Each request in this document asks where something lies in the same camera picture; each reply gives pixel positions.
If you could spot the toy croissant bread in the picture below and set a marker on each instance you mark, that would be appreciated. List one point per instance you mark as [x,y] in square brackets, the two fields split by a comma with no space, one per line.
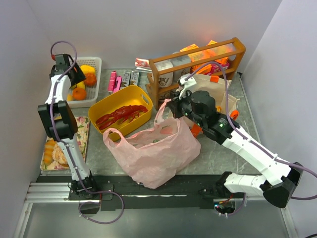
[48,150]

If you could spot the floral serving tray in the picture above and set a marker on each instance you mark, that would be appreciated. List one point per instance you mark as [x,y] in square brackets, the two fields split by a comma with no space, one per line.
[82,140]

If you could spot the white cup on shelf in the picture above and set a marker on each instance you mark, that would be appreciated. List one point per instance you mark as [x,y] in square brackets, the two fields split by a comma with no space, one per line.
[165,80]

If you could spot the red silver foil packet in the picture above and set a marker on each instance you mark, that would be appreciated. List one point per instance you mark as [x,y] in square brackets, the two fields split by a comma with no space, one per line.
[142,65]

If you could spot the orange yellow snack bag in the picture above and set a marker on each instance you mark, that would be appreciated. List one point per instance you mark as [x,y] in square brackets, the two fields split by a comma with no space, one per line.
[218,108]

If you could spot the yellow toy banana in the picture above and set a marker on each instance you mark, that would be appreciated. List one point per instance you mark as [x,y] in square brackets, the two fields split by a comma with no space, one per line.
[81,85]

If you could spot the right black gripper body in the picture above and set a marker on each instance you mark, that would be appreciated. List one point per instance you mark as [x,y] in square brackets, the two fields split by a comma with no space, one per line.
[175,107]

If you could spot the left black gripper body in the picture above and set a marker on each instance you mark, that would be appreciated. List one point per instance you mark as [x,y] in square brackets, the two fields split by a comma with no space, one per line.
[78,75]

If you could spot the red toy lobster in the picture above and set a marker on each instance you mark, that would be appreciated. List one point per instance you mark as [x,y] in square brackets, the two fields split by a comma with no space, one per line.
[123,113]

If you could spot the pink candy box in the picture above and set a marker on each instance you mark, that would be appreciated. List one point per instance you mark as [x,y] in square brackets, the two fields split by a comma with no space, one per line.
[114,82]

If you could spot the small orange toy pumpkin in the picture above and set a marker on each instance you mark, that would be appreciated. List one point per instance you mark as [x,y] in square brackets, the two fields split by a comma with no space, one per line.
[90,80]

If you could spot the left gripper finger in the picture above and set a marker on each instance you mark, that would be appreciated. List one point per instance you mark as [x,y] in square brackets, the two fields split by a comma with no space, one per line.
[80,74]
[72,74]

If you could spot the toy sugar donut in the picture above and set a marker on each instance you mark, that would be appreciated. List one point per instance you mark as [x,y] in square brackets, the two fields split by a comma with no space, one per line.
[59,156]

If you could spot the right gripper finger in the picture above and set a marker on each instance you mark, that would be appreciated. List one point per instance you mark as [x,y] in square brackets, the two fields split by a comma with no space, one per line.
[176,112]
[173,103]

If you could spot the yellow plastic tub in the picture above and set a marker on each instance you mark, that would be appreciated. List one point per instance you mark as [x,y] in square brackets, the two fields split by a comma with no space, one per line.
[131,95]

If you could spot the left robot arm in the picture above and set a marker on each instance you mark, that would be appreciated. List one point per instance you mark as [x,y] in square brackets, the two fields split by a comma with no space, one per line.
[60,124]

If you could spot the floral canvas tote bag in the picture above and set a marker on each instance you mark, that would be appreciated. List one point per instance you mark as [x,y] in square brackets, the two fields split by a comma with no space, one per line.
[213,84]

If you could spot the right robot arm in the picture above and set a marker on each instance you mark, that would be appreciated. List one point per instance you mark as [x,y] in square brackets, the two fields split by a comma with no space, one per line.
[278,178]

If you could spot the yellow toy pepper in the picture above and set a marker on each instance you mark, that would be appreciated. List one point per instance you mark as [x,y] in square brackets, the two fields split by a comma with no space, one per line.
[87,69]

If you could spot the silver chocolate bar box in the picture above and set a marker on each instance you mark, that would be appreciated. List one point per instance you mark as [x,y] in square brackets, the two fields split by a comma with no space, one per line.
[130,78]

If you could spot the orange box on shelf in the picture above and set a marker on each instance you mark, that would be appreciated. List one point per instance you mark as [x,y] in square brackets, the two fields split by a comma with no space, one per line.
[203,70]

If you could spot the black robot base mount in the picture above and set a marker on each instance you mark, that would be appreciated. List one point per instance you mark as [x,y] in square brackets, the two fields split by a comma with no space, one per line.
[182,191]

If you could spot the white plastic fruit basket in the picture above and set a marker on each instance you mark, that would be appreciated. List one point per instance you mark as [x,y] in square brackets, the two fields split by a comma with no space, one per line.
[91,91]

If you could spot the pink plastic grocery bag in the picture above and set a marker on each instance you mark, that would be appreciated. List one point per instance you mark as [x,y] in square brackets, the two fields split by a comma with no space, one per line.
[154,156]

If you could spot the orange toy tangerine bottom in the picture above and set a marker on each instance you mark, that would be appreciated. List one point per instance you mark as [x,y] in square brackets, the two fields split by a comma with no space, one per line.
[79,94]

